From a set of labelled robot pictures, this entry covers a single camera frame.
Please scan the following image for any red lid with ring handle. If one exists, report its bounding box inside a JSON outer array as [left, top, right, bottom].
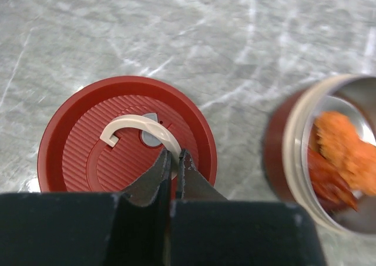
[[38, 76, 217, 192]]

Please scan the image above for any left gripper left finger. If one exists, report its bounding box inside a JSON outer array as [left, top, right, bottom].
[[1, 150, 172, 265]]

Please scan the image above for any steel bowl red base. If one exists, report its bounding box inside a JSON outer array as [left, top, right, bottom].
[[263, 74, 375, 238]]

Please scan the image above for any orange fried chicken piece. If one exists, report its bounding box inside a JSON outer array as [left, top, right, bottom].
[[314, 111, 375, 196]]

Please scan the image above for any small orange chicken wing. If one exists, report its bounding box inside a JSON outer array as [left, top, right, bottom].
[[307, 148, 358, 213]]

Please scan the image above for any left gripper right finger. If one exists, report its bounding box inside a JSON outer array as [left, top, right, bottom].
[[170, 150, 327, 265]]

